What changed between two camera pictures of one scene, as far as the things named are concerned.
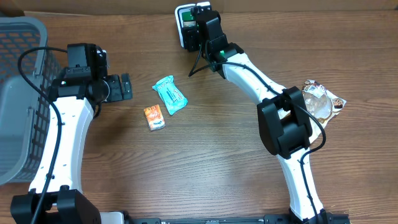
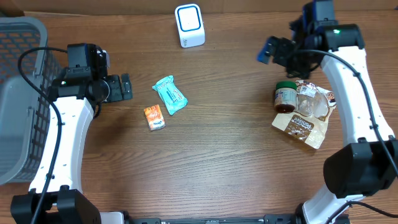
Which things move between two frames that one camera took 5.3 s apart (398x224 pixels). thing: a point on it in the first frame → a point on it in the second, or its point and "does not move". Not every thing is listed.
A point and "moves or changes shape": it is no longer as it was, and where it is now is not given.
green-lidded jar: [188, 20] moves or changes shape
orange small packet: [155, 117] does not move
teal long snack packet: [173, 98] does not move
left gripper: [115, 81] does not move
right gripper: [190, 34] → [280, 47]
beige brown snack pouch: [321, 101] does not move
